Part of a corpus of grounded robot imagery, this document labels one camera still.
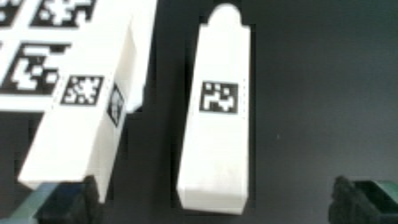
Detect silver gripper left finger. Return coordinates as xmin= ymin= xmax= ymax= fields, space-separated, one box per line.
xmin=0 ymin=176 xmax=103 ymax=224

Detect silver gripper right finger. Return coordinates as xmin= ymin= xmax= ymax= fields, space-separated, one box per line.
xmin=329 ymin=176 xmax=398 ymax=224

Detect white desk leg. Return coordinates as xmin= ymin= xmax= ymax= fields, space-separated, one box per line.
xmin=176 ymin=3 xmax=251 ymax=215
xmin=18 ymin=23 xmax=135 ymax=194

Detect white marker tag plate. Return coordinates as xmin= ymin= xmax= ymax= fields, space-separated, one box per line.
xmin=0 ymin=0 xmax=158 ymax=112

